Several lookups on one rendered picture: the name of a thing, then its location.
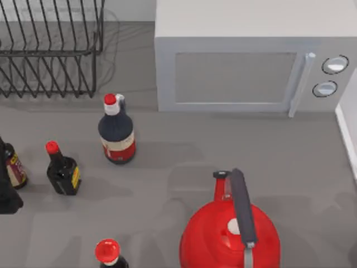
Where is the red kettle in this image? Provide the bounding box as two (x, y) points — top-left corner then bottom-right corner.
(178, 167), (282, 268)

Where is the pale grey microwave oven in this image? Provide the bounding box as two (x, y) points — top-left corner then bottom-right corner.
(154, 0), (357, 114)

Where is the dark bottle yellow label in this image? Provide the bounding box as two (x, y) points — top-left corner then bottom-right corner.
(45, 141), (82, 196)

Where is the dark bottle wide red cap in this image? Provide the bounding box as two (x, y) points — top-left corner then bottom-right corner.
(94, 238), (129, 268)

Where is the small microwave knob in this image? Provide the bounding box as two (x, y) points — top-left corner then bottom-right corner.
(312, 80), (338, 98)

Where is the dark bottle maroon label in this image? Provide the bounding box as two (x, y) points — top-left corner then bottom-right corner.
(3, 142), (28, 190)

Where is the large microwave knob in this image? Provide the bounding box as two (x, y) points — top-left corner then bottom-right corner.
(321, 54), (350, 75)

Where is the dark bottle with handle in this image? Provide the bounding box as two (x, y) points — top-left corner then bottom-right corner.
(97, 93), (137, 165)

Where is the microwave door handle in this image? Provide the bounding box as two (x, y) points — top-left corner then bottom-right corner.
(288, 52), (316, 118)

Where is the black wire dish rack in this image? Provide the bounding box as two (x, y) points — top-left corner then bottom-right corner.
(0, 0), (106, 99)

